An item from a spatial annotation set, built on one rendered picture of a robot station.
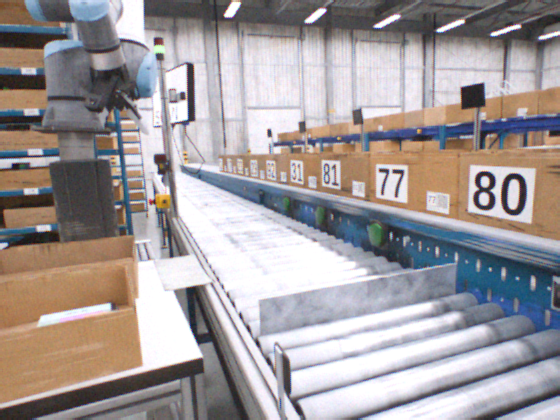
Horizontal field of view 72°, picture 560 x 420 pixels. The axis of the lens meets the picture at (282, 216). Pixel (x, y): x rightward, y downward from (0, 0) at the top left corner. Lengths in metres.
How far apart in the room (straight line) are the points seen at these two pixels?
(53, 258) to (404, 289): 0.94
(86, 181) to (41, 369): 0.83
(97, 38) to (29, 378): 0.79
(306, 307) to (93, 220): 0.88
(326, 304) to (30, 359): 0.49
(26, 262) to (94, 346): 0.64
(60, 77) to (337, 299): 1.09
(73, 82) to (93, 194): 0.36
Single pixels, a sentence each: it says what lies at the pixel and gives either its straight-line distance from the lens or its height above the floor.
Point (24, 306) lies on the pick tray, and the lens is 0.94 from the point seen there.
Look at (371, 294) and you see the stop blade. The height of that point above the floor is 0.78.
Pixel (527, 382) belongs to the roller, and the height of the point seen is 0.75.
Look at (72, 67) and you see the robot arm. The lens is 1.44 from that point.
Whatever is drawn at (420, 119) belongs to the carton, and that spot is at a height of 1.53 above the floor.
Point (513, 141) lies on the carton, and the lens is 12.43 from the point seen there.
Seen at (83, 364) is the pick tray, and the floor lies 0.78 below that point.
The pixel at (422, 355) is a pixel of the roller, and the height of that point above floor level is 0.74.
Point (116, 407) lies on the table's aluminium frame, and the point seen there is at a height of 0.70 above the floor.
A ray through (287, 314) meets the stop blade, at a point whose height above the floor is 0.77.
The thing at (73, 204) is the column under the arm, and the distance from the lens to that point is 1.42.
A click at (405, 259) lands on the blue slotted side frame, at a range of 1.17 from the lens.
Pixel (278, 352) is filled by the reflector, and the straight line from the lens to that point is 0.50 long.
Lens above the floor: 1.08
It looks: 10 degrees down
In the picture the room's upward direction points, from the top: 3 degrees counter-clockwise
